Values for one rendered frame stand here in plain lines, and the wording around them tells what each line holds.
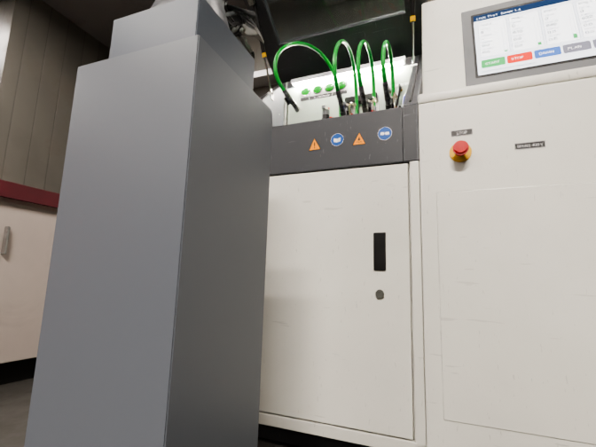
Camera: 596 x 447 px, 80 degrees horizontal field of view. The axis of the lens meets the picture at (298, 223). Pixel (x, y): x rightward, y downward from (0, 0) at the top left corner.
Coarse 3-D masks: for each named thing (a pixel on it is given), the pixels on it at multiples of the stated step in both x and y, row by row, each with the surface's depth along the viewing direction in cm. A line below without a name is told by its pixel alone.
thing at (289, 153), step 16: (368, 112) 102; (384, 112) 100; (400, 112) 98; (272, 128) 114; (288, 128) 112; (304, 128) 109; (320, 128) 107; (336, 128) 105; (352, 128) 103; (368, 128) 101; (400, 128) 98; (272, 144) 113; (288, 144) 111; (304, 144) 108; (368, 144) 101; (384, 144) 99; (400, 144) 97; (272, 160) 112; (288, 160) 110; (304, 160) 108; (320, 160) 106; (336, 160) 104; (352, 160) 102; (368, 160) 100; (384, 160) 98; (400, 160) 96
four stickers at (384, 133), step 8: (384, 128) 99; (336, 136) 105; (352, 136) 103; (360, 136) 102; (384, 136) 99; (312, 144) 107; (320, 144) 106; (336, 144) 104; (352, 144) 102; (360, 144) 101
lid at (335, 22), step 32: (256, 0) 154; (288, 0) 153; (320, 0) 150; (352, 0) 147; (384, 0) 145; (416, 0) 141; (288, 32) 163; (320, 32) 160; (352, 32) 156; (384, 32) 153; (416, 32) 150; (288, 64) 174; (320, 64) 170
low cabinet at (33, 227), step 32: (0, 192) 145; (32, 192) 156; (0, 224) 147; (32, 224) 158; (0, 256) 147; (32, 256) 158; (0, 288) 146; (32, 288) 158; (0, 320) 146; (32, 320) 157; (0, 352) 145; (32, 352) 157; (0, 384) 150
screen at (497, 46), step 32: (512, 0) 124; (544, 0) 119; (576, 0) 114; (480, 32) 123; (512, 32) 118; (544, 32) 114; (576, 32) 110; (480, 64) 118; (512, 64) 114; (544, 64) 110; (576, 64) 106
